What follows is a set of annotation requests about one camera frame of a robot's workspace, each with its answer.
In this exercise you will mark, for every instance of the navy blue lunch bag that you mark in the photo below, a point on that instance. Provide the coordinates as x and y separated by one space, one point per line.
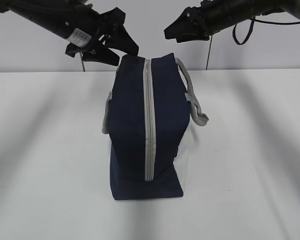
146 116

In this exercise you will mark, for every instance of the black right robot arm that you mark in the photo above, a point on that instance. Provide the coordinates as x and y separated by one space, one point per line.
227 13

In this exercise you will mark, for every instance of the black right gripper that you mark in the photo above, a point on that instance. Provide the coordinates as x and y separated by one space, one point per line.
191 25

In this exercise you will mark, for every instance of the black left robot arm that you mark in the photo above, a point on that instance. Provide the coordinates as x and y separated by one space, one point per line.
48 14

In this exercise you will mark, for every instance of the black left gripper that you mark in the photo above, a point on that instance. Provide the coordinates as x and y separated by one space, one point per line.
95 35

